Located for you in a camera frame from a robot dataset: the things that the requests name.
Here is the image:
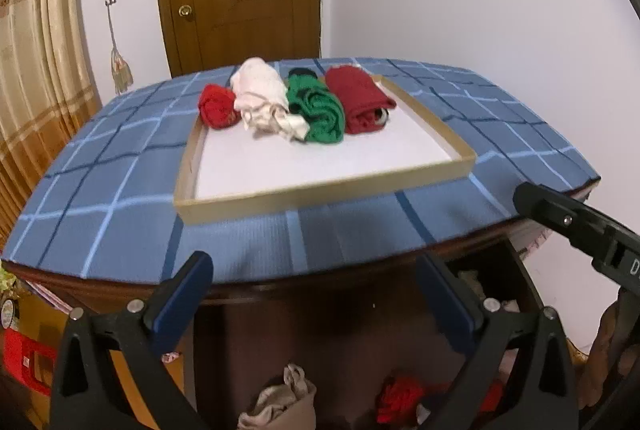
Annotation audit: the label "dark red underwear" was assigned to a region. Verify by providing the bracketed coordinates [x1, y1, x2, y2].
[325, 65, 397, 134]

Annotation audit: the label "white underwear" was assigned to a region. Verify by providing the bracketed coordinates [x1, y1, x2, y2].
[230, 57, 312, 142]

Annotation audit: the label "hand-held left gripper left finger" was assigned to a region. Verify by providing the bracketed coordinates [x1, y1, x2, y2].
[49, 251, 215, 430]

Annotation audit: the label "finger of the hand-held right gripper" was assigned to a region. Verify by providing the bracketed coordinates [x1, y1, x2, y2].
[514, 181, 618, 262]

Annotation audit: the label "blue checked tablecloth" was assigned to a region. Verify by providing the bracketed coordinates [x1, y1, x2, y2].
[0, 56, 601, 285]

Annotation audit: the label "small red underwear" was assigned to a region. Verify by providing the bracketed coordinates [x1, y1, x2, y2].
[198, 84, 237, 129]

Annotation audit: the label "dark wooden desk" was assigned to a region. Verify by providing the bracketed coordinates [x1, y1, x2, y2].
[0, 180, 601, 430]

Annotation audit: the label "shallow wooden tray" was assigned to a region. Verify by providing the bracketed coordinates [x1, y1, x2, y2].
[173, 74, 477, 226]

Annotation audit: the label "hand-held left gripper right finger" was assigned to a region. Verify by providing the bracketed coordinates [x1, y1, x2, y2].
[416, 253, 581, 430]

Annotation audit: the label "beige patterned curtain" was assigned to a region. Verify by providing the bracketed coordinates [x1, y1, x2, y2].
[0, 0, 103, 241]

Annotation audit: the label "green underwear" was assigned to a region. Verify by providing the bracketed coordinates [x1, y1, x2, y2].
[285, 73, 346, 145]

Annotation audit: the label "red plastic crate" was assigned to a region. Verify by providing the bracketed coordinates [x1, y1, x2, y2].
[0, 327, 57, 397]

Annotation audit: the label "curtain tieback tassel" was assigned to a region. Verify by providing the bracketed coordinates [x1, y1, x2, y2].
[106, 3, 135, 95]

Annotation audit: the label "bright red underwear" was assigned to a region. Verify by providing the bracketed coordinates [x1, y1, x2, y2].
[376, 374, 503, 426]

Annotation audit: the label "green yellow object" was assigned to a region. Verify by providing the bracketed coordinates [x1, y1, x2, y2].
[0, 263, 28, 301]

